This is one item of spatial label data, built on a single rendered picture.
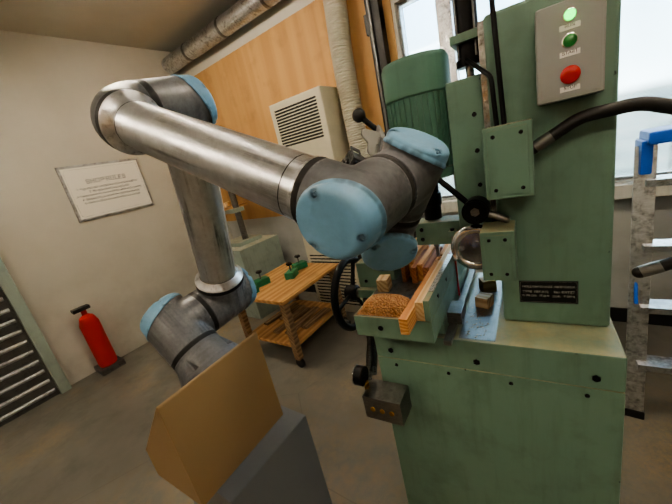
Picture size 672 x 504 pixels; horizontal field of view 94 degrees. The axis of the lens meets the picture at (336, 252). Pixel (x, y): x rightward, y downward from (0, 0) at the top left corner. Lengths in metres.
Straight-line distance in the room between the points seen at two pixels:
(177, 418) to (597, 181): 1.07
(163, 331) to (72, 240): 2.47
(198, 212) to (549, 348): 0.91
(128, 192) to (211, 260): 2.65
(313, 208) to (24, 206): 3.15
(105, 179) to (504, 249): 3.28
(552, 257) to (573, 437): 0.44
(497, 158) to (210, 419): 0.93
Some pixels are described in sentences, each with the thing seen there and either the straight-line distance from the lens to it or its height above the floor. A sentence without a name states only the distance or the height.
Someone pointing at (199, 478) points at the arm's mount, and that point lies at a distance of 1.03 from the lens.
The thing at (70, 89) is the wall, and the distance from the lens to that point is 3.69.
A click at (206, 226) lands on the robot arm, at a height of 1.21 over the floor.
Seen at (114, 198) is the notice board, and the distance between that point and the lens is 3.54.
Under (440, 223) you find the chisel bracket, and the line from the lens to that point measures 0.97.
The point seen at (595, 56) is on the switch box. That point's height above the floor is 1.38.
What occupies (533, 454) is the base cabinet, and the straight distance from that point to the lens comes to 1.11.
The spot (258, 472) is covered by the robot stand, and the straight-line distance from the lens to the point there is 1.08.
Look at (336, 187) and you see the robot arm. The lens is 0.32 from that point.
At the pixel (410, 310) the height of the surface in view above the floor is 0.94.
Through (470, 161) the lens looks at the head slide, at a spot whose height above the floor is 1.23.
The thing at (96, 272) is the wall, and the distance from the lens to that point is 3.48.
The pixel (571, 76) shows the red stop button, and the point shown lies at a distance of 0.77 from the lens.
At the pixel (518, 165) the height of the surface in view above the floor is 1.22.
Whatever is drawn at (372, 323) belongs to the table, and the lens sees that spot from 0.86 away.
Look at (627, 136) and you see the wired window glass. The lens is 2.37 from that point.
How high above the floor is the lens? 1.31
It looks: 16 degrees down
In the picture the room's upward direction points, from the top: 13 degrees counter-clockwise
